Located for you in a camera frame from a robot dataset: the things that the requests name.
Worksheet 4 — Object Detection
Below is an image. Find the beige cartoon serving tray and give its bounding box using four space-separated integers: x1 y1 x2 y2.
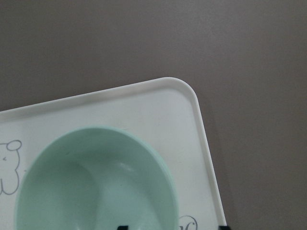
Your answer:
0 77 227 230

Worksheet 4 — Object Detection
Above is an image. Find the green bowl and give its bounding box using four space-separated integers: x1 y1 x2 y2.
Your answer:
14 127 179 230

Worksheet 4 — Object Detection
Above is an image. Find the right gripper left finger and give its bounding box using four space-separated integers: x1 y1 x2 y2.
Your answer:
117 225 129 230

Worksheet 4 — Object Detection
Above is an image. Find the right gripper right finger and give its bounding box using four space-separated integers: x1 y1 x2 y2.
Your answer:
218 226 231 230

